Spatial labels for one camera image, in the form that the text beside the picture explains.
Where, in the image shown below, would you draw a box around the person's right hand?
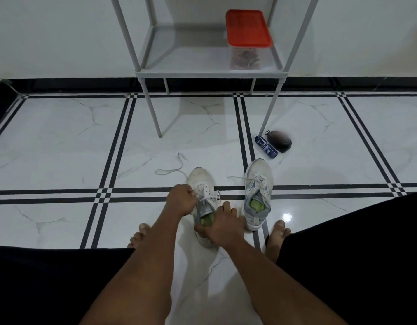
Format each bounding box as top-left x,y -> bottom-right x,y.
194,201 -> 246,250

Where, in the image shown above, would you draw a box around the person's left hand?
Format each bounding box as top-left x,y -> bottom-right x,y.
165,184 -> 199,218

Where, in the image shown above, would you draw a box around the grey white shoelace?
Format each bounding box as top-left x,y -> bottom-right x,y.
155,152 -> 223,214
227,172 -> 273,209

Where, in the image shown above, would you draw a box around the clear box with red lid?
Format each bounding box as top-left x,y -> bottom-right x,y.
232,49 -> 263,70

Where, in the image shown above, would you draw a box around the clear container with red lid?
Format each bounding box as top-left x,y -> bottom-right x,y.
225,9 -> 274,71

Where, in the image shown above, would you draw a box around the person's right forearm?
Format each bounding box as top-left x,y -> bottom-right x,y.
225,238 -> 348,325

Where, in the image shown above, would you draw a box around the person's left forearm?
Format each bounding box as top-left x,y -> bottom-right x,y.
79,211 -> 184,325

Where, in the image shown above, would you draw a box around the person's right foot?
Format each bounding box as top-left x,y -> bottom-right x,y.
265,219 -> 293,265

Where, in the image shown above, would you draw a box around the person's foot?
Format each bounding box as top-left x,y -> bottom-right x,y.
265,219 -> 293,265
127,223 -> 152,250

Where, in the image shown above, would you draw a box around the person's left foot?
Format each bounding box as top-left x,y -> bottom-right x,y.
127,223 -> 152,250

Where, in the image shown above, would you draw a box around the grey metal shelf rack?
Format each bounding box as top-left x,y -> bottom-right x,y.
109,0 -> 321,139

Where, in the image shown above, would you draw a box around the black oval polish bottle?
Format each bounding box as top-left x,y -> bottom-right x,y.
264,130 -> 293,154

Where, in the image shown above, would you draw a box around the black shorts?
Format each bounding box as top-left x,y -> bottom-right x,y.
0,191 -> 417,325

